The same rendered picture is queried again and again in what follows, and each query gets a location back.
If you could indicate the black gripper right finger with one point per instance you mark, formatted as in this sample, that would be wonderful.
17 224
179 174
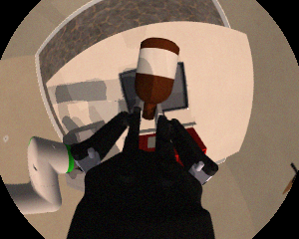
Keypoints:
190 154

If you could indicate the brown bottle with white label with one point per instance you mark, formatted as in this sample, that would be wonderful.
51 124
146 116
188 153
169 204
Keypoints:
155 73

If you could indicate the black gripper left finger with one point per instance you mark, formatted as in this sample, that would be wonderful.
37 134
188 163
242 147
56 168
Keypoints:
93 150

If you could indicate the red divided crate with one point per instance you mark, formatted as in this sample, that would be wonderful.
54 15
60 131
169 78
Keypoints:
147 142

